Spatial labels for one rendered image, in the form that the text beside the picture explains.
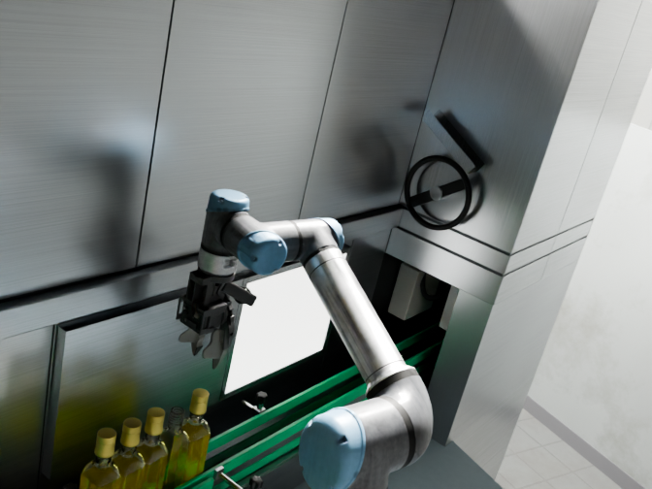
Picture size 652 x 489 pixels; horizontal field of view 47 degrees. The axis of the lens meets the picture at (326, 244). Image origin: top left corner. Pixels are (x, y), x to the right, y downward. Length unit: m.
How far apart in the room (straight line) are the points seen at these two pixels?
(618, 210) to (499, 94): 1.86
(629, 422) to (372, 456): 2.88
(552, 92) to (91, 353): 1.27
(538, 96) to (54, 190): 1.24
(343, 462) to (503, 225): 1.14
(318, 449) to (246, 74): 0.77
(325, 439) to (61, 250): 0.58
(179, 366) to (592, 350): 2.65
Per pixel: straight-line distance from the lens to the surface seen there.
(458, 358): 2.28
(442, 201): 2.19
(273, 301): 1.89
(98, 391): 1.60
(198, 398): 1.60
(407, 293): 2.45
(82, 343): 1.50
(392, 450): 1.18
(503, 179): 2.10
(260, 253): 1.29
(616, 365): 3.93
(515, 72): 2.08
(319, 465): 1.17
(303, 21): 1.66
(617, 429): 4.00
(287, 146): 1.73
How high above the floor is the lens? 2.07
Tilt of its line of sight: 21 degrees down
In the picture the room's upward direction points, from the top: 14 degrees clockwise
